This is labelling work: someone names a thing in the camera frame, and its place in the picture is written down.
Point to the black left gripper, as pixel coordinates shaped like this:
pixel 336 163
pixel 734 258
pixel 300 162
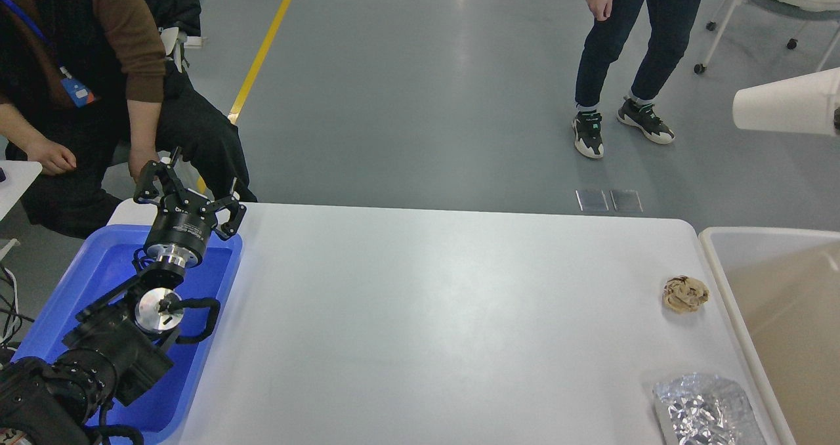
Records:
pixel 182 227

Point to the white paper cup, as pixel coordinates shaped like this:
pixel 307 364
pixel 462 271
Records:
pixel 805 104

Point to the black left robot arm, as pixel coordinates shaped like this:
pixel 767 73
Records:
pixel 118 350

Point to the blue plastic bin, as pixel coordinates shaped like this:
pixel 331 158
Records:
pixel 103 263

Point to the seated person brown sweater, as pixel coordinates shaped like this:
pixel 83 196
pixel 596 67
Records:
pixel 80 76

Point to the white side table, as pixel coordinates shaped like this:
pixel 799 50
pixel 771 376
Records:
pixel 19 175

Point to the left metal floor plate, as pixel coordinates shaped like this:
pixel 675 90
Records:
pixel 592 201

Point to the metal floor plate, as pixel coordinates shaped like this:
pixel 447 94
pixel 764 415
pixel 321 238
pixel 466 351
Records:
pixel 626 201
pixel 592 201

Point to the right metal floor plate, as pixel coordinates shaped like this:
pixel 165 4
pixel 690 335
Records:
pixel 626 201

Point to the crumpled brown paper ball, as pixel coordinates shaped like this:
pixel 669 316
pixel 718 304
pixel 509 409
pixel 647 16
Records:
pixel 684 294

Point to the crumpled aluminium foil tray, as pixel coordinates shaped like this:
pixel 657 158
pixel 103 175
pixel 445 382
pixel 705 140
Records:
pixel 699 408

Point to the beige plastic bin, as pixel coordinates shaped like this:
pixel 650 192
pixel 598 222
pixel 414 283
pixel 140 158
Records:
pixel 780 287

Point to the blue lanyard name badge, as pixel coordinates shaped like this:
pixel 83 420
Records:
pixel 74 88

